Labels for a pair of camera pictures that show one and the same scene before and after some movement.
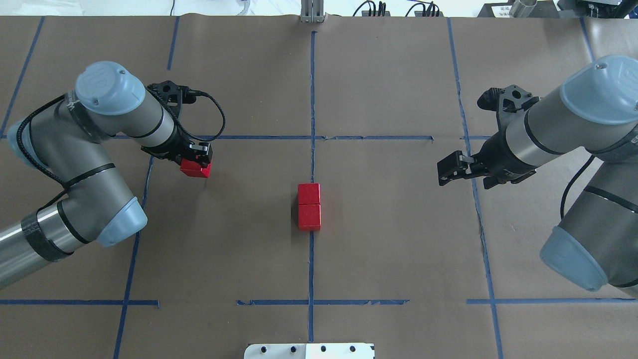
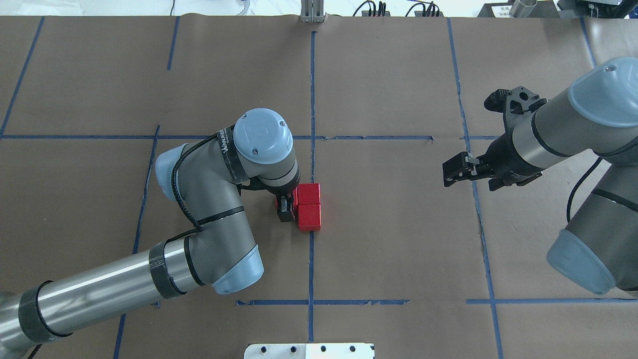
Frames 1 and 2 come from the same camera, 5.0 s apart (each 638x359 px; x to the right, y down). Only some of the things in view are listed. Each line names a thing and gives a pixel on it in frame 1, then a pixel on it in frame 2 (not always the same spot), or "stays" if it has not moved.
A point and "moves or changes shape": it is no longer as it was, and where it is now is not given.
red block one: [309, 193] stays
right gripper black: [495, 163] stays
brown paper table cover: [323, 220] stays
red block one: [309, 217] stays
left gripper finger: [204, 160] to [285, 208]
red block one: [194, 169] moves or changes shape
